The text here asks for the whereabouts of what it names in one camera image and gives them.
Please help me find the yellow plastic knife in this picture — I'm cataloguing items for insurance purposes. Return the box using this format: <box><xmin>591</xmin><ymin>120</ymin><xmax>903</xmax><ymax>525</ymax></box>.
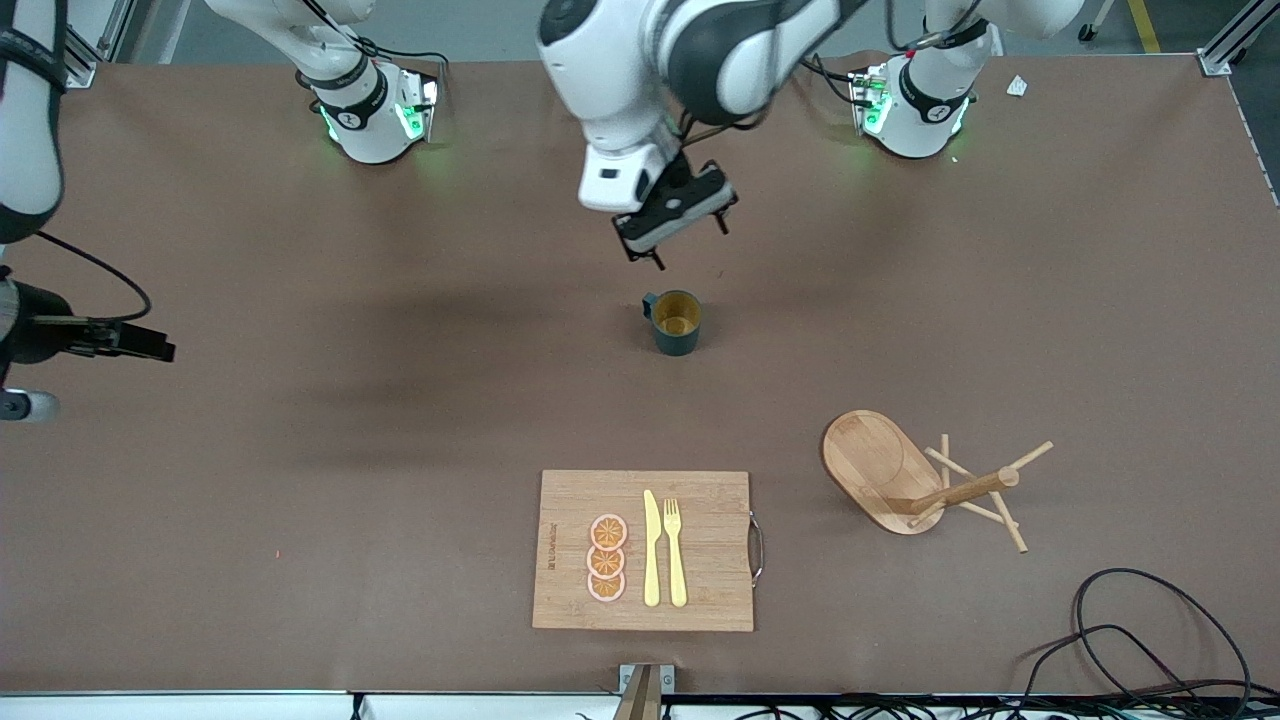
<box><xmin>643</xmin><ymin>489</ymin><xmax>662</xmax><ymax>608</ymax></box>

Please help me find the wooden cutting board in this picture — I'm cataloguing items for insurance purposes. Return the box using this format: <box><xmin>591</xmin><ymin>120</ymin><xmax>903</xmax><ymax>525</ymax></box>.
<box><xmin>532</xmin><ymin>470</ymin><xmax>766</xmax><ymax>633</ymax></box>

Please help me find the left arm base cable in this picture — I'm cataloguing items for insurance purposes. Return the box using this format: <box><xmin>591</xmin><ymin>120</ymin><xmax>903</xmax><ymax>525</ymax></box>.
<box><xmin>800</xmin><ymin>52</ymin><xmax>863</xmax><ymax>106</ymax></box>

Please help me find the brown table cover mat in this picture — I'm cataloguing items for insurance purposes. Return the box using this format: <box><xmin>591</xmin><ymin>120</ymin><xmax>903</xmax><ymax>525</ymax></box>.
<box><xmin>0</xmin><ymin>55</ymin><xmax>1280</xmax><ymax>696</ymax></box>

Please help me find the white table edge rail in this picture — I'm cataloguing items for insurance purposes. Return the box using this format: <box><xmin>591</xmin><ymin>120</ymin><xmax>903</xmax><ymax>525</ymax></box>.
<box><xmin>0</xmin><ymin>690</ymin><xmax>621</xmax><ymax>720</ymax></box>

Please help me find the wooden mug rack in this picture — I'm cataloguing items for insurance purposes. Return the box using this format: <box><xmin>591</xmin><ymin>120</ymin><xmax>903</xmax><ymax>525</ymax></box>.
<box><xmin>821</xmin><ymin>409</ymin><xmax>1055</xmax><ymax>554</ymax></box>

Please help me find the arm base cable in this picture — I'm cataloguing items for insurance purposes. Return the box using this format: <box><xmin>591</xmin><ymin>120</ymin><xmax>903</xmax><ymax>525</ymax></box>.
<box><xmin>355</xmin><ymin>38</ymin><xmax>448</xmax><ymax>96</ymax></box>
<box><xmin>800</xmin><ymin>52</ymin><xmax>863</xmax><ymax>106</ymax></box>

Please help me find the dark green mug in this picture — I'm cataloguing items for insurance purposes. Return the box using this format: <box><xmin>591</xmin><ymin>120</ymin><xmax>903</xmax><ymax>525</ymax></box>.
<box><xmin>642</xmin><ymin>290</ymin><xmax>703</xmax><ymax>358</ymax></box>

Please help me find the right arm wrist cable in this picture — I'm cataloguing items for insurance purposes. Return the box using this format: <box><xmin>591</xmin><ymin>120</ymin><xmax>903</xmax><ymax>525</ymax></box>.
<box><xmin>35</xmin><ymin>230</ymin><xmax>153</xmax><ymax>323</ymax></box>

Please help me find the aluminium frame profile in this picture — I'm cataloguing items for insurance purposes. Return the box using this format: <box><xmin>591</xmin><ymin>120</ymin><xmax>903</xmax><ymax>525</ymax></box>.
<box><xmin>1197</xmin><ymin>0</ymin><xmax>1280</xmax><ymax>78</ymax></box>
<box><xmin>60</xmin><ymin>0</ymin><xmax>136</xmax><ymax>89</ymax></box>

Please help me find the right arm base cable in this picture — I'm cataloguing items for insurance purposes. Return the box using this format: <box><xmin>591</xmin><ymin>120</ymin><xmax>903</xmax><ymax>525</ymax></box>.
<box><xmin>355</xmin><ymin>38</ymin><xmax>448</xmax><ymax>96</ymax></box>

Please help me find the black looped cable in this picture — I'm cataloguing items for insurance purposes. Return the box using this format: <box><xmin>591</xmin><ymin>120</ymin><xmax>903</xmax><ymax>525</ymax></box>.
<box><xmin>1072</xmin><ymin>568</ymin><xmax>1253</xmax><ymax>706</ymax></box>
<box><xmin>1020</xmin><ymin>624</ymin><xmax>1206</xmax><ymax>706</ymax></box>

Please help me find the yellow plastic fork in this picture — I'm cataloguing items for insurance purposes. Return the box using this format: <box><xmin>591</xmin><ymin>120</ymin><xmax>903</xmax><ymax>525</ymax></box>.
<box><xmin>663</xmin><ymin>498</ymin><xmax>689</xmax><ymax>609</ymax></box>

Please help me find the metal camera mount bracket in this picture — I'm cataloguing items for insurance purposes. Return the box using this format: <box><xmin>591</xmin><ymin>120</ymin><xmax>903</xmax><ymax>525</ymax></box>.
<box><xmin>618</xmin><ymin>663</ymin><xmax>676</xmax><ymax>720</ymax></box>

